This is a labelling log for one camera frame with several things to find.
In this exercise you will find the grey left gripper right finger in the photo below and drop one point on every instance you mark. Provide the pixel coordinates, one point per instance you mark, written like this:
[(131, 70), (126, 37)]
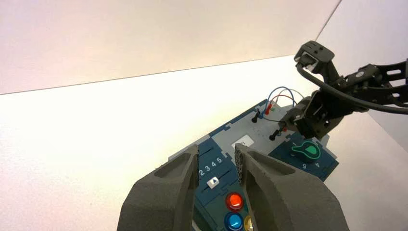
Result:
[(287, 201)]

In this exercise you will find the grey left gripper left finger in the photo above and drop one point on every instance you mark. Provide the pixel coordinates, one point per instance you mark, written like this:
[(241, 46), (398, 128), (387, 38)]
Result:
[(162, 197)]

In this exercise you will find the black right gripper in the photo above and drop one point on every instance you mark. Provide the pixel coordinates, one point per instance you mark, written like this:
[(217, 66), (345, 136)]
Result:
[(322, 116)]

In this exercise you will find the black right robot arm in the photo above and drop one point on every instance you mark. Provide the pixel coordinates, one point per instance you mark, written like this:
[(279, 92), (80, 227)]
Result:
[(366, 76)]

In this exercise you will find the green rotary knob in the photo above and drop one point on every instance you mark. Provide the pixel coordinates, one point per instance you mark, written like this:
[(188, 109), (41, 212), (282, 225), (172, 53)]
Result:
[(307, 150)]

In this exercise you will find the yellow push button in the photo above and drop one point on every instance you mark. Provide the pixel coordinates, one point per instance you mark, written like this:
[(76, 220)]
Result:
[(248, 224)]

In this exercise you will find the dark blue grey control box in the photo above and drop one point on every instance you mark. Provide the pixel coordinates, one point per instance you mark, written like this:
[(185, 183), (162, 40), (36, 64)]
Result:
[(255, 130)]

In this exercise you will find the orange-red push button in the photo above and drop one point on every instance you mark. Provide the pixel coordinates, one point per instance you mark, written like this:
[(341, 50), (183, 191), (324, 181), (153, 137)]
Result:
[(235, 201)]

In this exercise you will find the white slider key with arrow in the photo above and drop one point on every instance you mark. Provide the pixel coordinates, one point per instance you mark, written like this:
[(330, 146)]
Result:
[(213, 182)]

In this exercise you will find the blue push button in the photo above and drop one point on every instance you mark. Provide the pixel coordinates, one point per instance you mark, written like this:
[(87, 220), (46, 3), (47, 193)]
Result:
[(234, 221)]

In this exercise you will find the white paper label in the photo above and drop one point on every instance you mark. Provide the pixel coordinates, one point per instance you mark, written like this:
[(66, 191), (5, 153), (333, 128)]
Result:
[(243, 140)]

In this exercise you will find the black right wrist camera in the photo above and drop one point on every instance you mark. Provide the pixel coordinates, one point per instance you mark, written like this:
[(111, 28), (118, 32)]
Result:
[(314, 54)]

